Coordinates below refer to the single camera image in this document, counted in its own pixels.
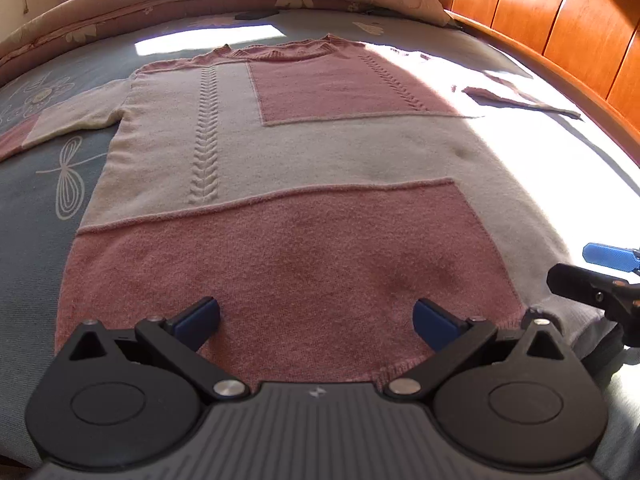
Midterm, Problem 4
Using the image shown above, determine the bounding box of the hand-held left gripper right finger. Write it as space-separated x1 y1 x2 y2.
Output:
387 297 566 403

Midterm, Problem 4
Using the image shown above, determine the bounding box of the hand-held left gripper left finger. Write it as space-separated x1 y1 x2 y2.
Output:
67 296 251 403

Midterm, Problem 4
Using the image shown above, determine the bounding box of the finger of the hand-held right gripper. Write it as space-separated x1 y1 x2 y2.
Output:
582 242 640 277
546 261 640 318

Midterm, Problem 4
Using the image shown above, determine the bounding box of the pink and cream knit sweater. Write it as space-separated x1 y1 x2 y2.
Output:
0 34 621 391

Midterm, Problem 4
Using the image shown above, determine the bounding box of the wooden headboard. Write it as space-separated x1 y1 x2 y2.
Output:
442 0 640 166

